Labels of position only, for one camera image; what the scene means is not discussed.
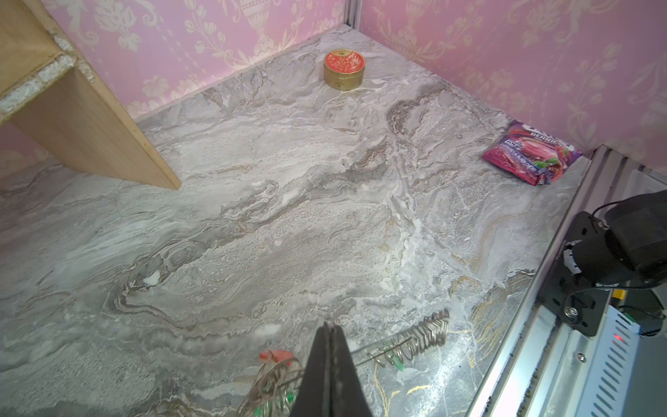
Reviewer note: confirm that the red round tin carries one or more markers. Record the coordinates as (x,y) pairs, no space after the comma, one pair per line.
(344,69)

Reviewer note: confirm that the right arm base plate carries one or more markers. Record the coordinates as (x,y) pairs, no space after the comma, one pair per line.
(573,299)

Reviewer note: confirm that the purple candy bag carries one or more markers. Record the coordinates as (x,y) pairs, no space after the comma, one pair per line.
(531,154)

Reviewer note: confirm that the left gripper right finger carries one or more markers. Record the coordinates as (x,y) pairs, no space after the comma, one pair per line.
(347,396)

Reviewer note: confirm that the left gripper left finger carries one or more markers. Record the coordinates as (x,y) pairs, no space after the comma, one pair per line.
(314,398)

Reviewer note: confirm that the wooden two-tier shelf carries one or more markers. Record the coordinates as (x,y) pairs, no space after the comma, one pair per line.
(50,92)

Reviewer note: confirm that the aluminium front rail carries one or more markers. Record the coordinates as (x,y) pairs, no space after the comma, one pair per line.
(546,368)

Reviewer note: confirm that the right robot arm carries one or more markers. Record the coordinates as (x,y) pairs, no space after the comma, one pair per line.
(626,245)

